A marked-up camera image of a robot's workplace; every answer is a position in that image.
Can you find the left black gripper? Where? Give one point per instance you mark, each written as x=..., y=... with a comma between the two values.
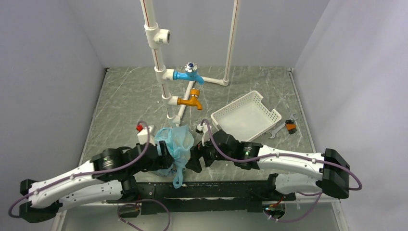
x=166, y=160

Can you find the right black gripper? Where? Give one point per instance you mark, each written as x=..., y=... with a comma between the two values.
x=194, y=162

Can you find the light blue plastic bag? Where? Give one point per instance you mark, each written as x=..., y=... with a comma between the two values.
x=178, y=141

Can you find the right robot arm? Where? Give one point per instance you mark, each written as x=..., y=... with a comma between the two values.
x=326, y=172

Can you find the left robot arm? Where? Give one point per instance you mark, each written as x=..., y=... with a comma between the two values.
x=108, y=176

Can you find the white perforated plastic basket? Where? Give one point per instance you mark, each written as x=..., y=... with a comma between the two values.
x=246, y=118

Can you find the orange plastic faucet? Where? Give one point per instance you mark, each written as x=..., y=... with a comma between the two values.
x=193, y=100

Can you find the silver open-end wrench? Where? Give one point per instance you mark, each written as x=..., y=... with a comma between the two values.
x=275, y=130

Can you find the blue plastic faucet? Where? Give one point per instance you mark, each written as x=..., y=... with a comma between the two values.
x=190, y=74

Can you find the small black orange brush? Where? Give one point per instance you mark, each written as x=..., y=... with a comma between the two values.
x=291, y=126

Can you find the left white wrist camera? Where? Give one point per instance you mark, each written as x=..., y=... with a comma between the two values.
x=145, y=134

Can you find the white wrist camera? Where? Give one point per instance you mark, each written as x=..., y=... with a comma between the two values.
x=145, y=134
x=202, y=128

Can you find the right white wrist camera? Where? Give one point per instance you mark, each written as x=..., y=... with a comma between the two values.
x=202, y=128

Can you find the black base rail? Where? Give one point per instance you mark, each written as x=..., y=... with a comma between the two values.
x=205, y=196

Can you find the white PVC pipe frame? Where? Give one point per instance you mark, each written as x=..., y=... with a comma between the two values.
x=157, y=37

